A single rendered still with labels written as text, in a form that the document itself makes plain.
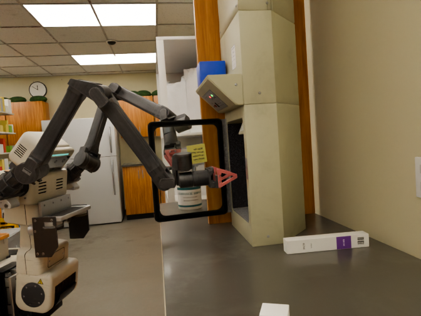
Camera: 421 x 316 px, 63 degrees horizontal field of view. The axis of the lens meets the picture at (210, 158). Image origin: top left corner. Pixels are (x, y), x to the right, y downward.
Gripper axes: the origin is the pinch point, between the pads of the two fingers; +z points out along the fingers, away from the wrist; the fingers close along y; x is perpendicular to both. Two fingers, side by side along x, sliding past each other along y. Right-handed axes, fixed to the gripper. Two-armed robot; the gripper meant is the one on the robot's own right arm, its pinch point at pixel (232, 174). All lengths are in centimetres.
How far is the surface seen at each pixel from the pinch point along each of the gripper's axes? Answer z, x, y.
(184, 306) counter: -23, 22, -50
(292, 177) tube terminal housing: 20.0, 2.3, -8.1
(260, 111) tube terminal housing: 8.1, -21.3, -14.8
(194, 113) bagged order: 1, -32, 115
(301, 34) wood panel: 41, -56, 23
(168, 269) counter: -26.3, 22.3, -25.8
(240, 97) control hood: 1.8, -26.5, -14.8
